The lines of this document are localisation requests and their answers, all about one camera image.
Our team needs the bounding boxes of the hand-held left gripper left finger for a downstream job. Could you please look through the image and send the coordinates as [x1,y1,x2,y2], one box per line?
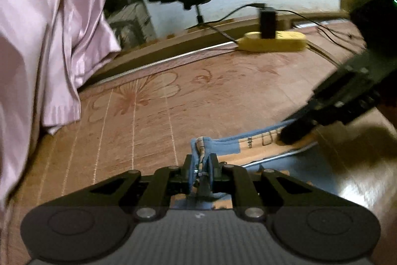
[63,154,198,220]

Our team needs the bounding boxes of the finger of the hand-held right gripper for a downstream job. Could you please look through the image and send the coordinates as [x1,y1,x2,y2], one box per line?
[277,109,317,146]

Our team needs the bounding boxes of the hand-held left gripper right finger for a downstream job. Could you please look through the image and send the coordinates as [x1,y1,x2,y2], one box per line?
[207,154,342,220]

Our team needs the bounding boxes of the blue car print pants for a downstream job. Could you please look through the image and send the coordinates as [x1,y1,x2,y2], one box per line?
[169,124,338,211]

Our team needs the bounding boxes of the yellow power strip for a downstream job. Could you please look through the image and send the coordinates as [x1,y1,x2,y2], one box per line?
[237,30,308,53]

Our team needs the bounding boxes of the black power adapter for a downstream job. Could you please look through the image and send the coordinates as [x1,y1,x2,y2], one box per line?
[259,8,277,39]

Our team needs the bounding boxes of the lattice patterned bag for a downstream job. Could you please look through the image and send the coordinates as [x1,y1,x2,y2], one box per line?
[107,0,156,47]

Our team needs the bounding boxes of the pink satin bed sheet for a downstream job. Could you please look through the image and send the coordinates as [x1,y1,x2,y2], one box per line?
[0,0,122,213]

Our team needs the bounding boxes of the black cable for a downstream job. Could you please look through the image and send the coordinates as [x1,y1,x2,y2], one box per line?
[203,22,241,46]
[274,8,367,50]
[185,2,267,31]

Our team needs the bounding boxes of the wooden bed frame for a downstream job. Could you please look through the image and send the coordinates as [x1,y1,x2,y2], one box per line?
[79,11,353,88]

